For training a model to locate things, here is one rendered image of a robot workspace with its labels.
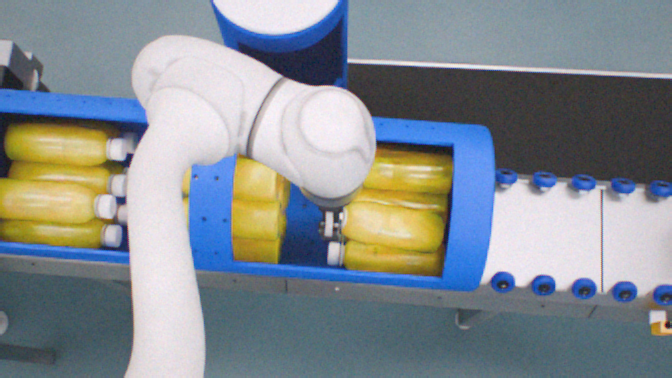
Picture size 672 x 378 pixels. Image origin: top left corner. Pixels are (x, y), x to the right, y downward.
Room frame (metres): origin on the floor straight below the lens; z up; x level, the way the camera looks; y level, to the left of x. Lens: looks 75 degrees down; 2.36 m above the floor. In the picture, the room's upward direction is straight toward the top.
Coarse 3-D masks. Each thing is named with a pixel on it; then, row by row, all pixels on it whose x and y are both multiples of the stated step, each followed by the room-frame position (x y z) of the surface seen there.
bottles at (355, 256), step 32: (96, 128) 0.46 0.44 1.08; (288, 192) 0.37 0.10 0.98; (384, 192) 0.34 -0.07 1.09; (416, 192) 0.34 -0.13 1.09; (0, 224) 0.29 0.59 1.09; (32, 224) 0.28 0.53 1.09; (64, 224) 0.28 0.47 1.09; (96, 224) 0.29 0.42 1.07; (256, 256) 0.23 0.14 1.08; (352, 256) 0.23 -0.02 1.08; (384, 256) 0.23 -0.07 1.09; (416, 256) 0.23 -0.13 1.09
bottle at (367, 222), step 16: (352, 208) 0.29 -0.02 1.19; (368, 208) 0.29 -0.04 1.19; (384, 208) 0.29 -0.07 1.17; (400, 208) 0.30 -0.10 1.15; (352, 224) 0.26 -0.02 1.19; (368, 224) 0.26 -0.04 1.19; (384, 224) 0.26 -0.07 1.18; (400, 224) 0.27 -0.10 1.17; (416, 224) 0.27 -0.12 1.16; (432, 224) 0.27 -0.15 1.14; (368, 240) 0.24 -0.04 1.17; (384, 240) 0.24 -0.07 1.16; (400, 240) 0.24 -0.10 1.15; (416, 240) 0.25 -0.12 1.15; (432, 240) 0.25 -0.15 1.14
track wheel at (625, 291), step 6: (618, 282) 0.20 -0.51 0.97; (624, 282) 0.20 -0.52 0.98; (630, 282) 0.20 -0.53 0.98; (612, 288) 0.19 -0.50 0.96; (618, 288) 0.19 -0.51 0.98; (624, 288) 0.19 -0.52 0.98; (630, 288) 0.19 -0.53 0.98; (636, 288) 0.19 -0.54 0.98; (618, 294) 0.18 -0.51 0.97; (624, 294) 0.18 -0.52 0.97; (630, 294) 0.18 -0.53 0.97; (636, 294) 0.18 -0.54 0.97; (618, 300) 0.17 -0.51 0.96; (624, 300) 0.17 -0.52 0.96; (630, 300) 0.17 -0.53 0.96
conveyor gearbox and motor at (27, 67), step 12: (0, 48) 0.73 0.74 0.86; (12, 48) 0.73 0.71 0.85; (0, 60) 0.70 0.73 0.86; (12, 60) 0.70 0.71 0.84; (24, 60) 0.73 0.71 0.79; (36, 60) 0.78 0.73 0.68; (24, 72) 0.70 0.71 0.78; (36, 72) 0.72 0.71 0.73; (24, 84) 0.68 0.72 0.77; (36, 84) 0.69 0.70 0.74
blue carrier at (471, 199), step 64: (0, 128) 0.47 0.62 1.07; (128, 128) 0.48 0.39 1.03; (384, 128) 0.42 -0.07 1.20; (448, 128) 0.42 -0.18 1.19; (192, 192) 0.30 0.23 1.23; (64, 256) 0.23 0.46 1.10; (128, 256) 0.22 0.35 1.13; (192, 256) 0.22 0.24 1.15; (320, 256) 0.25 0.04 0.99; (448, 256) 0.21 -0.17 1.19
